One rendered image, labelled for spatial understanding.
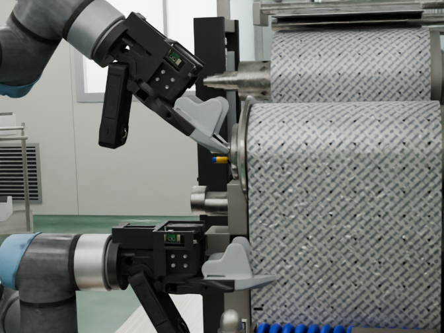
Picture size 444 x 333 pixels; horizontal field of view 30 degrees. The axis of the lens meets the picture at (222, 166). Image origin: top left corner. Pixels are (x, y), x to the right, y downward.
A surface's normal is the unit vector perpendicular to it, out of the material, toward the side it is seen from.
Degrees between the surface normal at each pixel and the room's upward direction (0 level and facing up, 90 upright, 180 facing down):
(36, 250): 57
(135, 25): 90
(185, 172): 90
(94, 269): 87
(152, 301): 90
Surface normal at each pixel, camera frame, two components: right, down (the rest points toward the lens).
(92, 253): -0.18, -0.36
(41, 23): 0.02, 0.52
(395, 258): -0.18, 0.14
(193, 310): -0.03, -0.99
